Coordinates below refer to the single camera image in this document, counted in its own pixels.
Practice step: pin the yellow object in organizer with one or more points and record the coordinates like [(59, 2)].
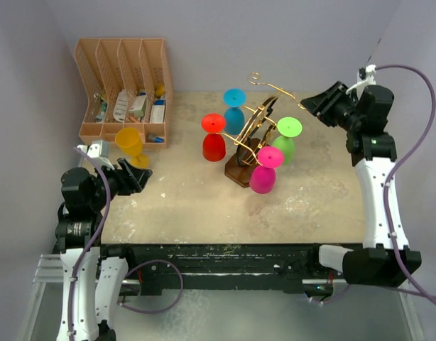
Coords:
[(160, 91)]

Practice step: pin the blue wine glass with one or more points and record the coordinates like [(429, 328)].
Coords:
[(234, 117)]

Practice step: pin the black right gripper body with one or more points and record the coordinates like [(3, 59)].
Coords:
[(340, 108)]

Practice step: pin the white red box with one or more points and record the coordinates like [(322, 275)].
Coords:
[(138, 107)]

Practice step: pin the magenta wine glass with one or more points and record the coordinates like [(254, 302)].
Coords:
[(263, 177)]

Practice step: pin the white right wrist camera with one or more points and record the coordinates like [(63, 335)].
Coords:
[(366, 77)]

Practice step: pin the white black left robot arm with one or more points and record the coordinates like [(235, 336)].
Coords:
[(92, 274)]

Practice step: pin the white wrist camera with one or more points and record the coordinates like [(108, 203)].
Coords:
[(366, 77), (99, 152)]

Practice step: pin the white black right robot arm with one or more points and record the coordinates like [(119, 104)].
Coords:
[(385, 258)]

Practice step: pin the green wine glass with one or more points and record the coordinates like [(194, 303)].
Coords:
[(288, 128)]

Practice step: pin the white blue box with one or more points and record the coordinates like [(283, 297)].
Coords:
[(157, 115)]

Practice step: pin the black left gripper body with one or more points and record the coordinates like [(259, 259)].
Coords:
[(121, 185)]

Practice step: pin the gold wire wine glass rack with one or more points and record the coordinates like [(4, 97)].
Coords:
[(258, 131)]

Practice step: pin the red wine glass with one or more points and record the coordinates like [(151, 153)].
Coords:
[(213, 145)]

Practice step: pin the pink plastic file organizer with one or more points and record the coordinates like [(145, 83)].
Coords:
[(128, 84)]

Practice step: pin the yellow wine glass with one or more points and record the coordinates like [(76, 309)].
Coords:
[(130, 142)]

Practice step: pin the blue grey battery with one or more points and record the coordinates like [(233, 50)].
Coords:
[(154, 139)]

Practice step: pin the white ribbed bottle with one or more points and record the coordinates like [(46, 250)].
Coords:
[(120, 107)]

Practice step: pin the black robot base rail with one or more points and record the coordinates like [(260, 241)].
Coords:
[(290, 268)]

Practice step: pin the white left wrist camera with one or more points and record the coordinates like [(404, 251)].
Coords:
[(99, 152)]

